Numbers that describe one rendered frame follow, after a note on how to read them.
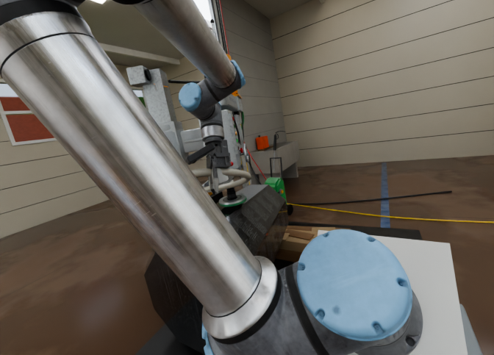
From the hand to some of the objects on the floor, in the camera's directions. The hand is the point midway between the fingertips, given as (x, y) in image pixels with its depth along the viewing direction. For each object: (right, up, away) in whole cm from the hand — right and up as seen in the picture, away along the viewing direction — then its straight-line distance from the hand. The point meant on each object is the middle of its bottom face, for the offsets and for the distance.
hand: (213, 190), depth 86 cm
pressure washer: (+59, -62, +256) cm, 270 cm away
